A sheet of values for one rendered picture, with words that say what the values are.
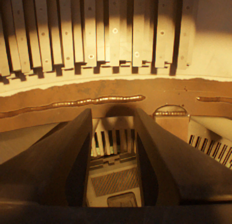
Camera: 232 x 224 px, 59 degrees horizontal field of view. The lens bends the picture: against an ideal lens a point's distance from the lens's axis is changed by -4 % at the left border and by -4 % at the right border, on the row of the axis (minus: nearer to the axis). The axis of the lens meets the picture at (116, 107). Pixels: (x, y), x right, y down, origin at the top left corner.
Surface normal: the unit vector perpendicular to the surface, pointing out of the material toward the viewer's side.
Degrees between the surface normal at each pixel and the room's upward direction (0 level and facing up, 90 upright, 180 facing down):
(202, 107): 0
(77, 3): 0
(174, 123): 0
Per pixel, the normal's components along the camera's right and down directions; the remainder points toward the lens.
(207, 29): 0.00, 0.14
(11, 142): 0.97, -0.25
